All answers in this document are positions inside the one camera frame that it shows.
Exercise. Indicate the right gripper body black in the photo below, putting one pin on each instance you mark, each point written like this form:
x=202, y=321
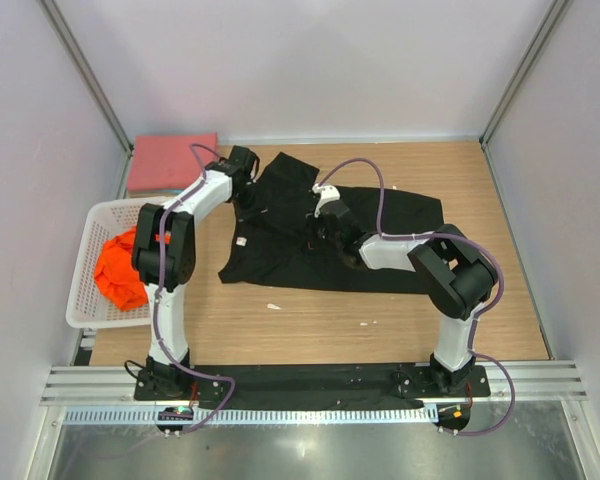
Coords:
x=318, y=235

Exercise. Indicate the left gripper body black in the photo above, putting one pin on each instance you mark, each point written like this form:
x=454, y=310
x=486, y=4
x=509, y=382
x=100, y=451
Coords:
x=250, y=203

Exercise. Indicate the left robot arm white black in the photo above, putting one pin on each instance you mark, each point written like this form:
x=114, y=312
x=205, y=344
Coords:
x=164, y=256

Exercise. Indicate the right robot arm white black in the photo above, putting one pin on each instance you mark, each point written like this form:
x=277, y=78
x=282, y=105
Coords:
x=457, y=274

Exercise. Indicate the folded pink t-shirt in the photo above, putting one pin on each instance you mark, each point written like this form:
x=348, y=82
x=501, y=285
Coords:
x=166, y=162

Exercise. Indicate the folded teal t-shirt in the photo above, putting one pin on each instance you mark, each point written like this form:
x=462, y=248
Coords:
x=166, y=192

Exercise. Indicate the orange t-shirt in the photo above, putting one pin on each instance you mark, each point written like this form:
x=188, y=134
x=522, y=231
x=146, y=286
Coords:
x=115, y=276

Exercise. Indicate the white plastic basket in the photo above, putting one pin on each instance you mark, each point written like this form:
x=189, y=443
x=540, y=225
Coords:
x=87, y=308

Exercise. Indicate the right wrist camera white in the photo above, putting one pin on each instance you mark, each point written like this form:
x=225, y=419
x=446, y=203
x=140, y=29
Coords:
x=324, y=194

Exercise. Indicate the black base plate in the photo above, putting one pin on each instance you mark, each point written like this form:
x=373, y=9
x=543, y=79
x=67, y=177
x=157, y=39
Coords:
x=366, y=386

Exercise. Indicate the white slotted cable duct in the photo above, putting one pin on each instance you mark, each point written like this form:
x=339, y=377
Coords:
x=180, y=416

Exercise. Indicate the aluminium frame rail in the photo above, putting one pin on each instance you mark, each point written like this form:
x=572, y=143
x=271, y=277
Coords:
x=88, y=386

